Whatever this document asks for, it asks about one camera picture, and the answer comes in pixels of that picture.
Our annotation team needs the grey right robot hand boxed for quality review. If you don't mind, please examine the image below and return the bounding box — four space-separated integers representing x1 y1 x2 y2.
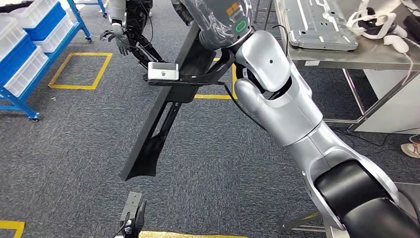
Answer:
170 0 254 51

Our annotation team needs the black license plate frame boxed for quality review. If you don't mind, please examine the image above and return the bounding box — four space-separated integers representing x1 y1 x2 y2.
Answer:
118 20 218 182

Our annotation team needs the blue metal shelf rack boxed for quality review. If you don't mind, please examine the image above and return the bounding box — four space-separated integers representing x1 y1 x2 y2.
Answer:
0 0 108 123

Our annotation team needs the grey stamped metal panel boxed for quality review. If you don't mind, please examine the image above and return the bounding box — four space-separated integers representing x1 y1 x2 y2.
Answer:
282 0 359 52

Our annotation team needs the black and white humanoid robot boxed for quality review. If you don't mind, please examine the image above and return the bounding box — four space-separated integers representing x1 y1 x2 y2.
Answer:
99 0 168 70

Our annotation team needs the white VR headset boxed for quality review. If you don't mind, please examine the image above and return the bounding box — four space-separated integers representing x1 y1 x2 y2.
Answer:
346 0 399 41

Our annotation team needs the yellow floor tape square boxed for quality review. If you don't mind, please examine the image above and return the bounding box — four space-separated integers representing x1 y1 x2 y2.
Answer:
139 231 248 238
48 52 113 91

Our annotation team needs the white plastic bin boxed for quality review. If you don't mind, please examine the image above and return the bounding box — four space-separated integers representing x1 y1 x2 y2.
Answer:
34 13 75 54
0 15 28 62
3 46 50 98
9 0 59 30

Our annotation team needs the blue plastic bin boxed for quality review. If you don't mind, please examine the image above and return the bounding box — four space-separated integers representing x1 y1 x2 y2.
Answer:
23 1 67 42
0 34 38 87

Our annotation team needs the white VR controller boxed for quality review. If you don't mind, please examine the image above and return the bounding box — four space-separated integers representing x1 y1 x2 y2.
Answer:
383 34 410 54
392 24 409 38

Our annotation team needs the white board panel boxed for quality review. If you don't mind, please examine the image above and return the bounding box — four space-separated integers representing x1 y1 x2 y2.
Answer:
354 69 420 135

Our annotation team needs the black plastic tray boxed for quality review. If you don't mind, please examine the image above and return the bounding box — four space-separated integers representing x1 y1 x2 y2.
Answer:
403 14 420 33

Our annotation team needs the black robot wheeled base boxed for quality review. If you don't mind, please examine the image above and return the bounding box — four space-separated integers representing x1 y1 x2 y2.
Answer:
113 191 148 238

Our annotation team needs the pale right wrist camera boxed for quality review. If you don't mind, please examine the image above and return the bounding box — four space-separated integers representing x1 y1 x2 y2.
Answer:
147 48 237 88

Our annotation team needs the black camera cable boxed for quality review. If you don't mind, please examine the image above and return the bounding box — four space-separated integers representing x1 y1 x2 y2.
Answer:
223 23 290 132

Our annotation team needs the white headset cable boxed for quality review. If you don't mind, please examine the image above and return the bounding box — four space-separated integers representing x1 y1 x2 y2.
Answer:
401 52 415 87

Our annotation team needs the black floor cable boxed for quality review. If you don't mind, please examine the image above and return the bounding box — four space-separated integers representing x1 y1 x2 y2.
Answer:
338 126 420 157

